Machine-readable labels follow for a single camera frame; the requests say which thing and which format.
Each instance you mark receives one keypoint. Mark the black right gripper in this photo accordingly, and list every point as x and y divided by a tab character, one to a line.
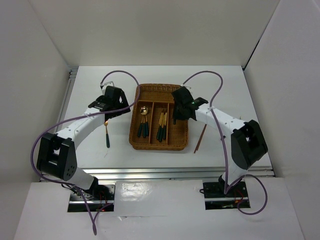
176	115

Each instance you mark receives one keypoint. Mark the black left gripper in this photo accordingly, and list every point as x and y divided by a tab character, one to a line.
124	104

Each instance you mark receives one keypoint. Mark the gold knife green handle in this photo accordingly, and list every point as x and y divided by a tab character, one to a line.
159	126
162	127

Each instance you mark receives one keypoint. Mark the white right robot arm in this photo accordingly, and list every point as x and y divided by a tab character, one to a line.
243	142

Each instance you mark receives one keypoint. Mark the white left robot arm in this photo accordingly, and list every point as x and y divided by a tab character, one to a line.
57	151

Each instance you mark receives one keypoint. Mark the brown wicker cutlery tray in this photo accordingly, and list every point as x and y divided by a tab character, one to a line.
158	98

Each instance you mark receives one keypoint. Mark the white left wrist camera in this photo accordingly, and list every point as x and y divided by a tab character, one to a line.
107	83

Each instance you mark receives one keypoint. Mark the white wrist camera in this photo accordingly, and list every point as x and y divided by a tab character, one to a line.
188	87
107	83

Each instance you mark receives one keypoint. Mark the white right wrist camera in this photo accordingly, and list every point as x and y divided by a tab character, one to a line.
188	87

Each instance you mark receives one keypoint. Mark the aluminium frame rail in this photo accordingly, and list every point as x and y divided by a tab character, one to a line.
202	157

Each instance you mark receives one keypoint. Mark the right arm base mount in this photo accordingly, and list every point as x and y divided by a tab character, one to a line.
215	199

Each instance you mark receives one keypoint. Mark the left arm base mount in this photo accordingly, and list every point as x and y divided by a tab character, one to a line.
103	200

